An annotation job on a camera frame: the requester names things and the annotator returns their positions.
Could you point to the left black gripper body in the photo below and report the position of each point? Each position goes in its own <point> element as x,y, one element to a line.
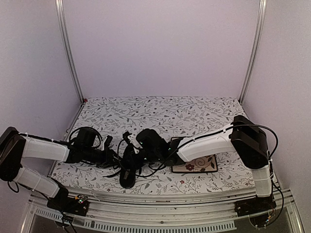
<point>102,160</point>

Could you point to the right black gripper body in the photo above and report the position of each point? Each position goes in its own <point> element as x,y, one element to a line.
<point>138,163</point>

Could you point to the black canvas shoe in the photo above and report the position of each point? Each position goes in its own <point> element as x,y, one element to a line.
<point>127,177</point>

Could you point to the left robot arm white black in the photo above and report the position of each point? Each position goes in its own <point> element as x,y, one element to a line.
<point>87,146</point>

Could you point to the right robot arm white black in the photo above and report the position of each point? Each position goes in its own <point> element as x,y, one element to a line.
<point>247,139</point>

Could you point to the floral patterned table mat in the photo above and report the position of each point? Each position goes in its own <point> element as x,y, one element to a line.
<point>170,117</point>

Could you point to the floral square plate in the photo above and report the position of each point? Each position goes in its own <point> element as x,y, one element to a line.
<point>207,164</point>

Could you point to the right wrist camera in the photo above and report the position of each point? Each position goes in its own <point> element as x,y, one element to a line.
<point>130,139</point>

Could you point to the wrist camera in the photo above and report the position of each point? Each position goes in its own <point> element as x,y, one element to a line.
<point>130,139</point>
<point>106,143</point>

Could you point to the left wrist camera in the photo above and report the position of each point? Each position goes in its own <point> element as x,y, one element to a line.
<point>106,143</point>

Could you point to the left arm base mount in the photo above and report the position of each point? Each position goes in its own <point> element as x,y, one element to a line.
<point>76,206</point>

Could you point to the front aluminium rail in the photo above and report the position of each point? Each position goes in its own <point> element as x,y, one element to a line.
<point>216,212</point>

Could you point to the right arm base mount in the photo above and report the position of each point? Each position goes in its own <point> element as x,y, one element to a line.
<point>254,205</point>

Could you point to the left aluminium frame post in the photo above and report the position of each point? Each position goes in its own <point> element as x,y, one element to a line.
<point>65,38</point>

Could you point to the aluminium frame post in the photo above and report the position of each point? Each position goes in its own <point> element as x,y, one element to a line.
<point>65,38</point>
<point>254,50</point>

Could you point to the right aluminium frame post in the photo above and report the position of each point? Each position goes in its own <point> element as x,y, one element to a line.
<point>254,50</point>

